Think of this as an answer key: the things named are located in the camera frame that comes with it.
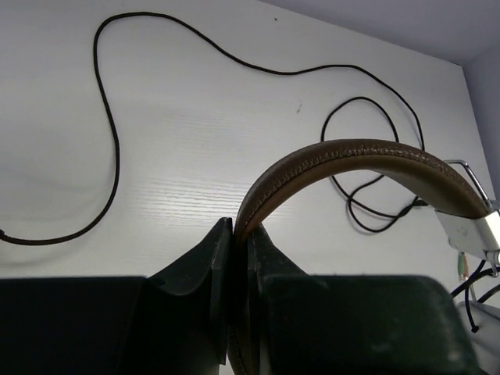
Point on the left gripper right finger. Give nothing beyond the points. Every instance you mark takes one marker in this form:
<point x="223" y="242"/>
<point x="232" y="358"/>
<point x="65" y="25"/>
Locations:
<point x="269" y="269"/>

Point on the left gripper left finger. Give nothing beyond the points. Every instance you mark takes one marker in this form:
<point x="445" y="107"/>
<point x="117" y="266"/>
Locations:
<point x="187" y="303"/>

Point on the brown silver headphones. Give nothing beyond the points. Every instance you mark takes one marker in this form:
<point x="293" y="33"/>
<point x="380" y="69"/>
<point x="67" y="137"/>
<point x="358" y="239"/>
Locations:
<point x="371" y="324"/>

